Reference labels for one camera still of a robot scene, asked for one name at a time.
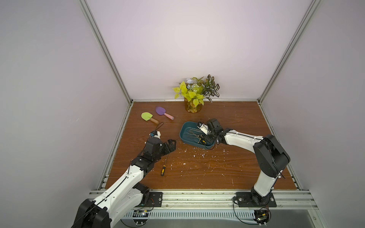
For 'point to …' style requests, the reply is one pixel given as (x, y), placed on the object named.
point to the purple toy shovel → (161, 110)
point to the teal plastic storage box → (190, 133)
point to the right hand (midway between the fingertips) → (208, 129)
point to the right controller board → (262, 216)
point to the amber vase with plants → (194, 90)
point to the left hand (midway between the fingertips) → (172, 143)
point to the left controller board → (140, 217)
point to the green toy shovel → (146, 116)
